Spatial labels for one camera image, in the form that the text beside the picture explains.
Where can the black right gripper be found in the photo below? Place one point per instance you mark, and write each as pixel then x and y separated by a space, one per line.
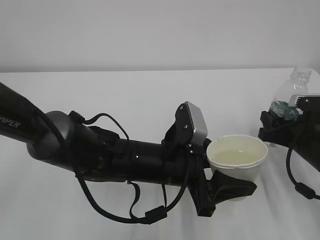
pixel 276 130

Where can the white paper cup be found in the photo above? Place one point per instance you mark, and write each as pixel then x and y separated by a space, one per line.
pixel 238 156

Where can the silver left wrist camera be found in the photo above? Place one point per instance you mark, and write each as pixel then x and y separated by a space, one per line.
pixel 190 125

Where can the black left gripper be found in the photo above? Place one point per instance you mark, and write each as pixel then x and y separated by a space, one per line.
pixel 186 168

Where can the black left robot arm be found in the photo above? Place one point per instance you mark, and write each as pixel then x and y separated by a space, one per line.
pixel 71 142

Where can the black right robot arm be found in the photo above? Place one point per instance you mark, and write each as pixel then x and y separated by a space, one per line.
pixel 312 157

